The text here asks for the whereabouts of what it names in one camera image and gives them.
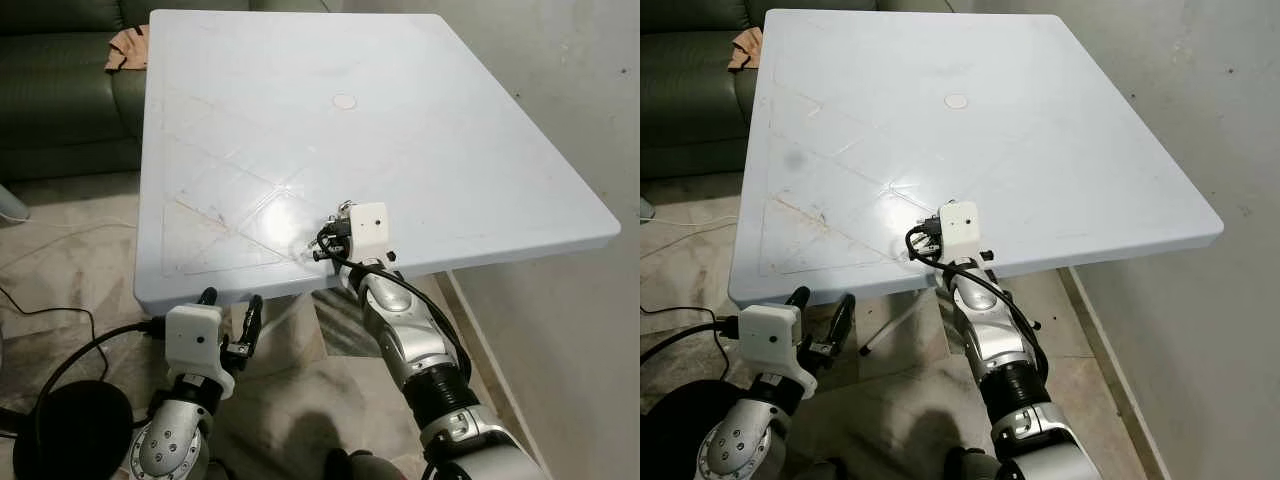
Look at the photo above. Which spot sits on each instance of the dark green sofa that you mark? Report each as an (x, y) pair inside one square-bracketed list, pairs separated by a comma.
[(60, 110), (690, 110)]

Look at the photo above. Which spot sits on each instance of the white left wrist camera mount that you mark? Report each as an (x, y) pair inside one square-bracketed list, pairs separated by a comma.
[(195, 335), (765, 340)]

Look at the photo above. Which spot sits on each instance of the black round object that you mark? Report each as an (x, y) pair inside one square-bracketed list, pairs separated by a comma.
[(680, 430), (75, 430)]

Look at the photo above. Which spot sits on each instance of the round white table plug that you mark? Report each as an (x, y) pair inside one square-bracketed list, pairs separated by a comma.
[(956, 101), (345, 101)]

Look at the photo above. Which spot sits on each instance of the white object on floor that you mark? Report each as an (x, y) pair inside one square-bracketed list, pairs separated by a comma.
[(646, 208), (10, 203)]

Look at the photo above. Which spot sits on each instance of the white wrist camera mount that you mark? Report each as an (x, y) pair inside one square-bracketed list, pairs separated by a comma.
[(195, 335), (368, 230), (962, 230), (765, 340)]

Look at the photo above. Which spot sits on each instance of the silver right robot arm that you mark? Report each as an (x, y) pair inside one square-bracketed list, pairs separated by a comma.
[(1000, 360), (420, 350)]

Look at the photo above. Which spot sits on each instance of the white table leg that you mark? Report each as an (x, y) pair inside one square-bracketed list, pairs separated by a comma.
[(890, 325)]

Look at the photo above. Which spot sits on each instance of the crumpled brown cloth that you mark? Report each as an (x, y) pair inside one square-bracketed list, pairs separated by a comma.
[(130, 50), (746, 50)]

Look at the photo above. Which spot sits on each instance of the dark robot foot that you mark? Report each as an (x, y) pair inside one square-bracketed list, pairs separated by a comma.
[(970, 466), (365, 466)]

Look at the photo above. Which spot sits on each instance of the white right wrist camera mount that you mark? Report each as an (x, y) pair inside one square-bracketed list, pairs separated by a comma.
[(962, 230), (368, 230)]

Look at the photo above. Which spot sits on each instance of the white plastic square table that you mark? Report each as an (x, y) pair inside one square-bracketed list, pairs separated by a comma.
[(950, 160), (350, 160)]

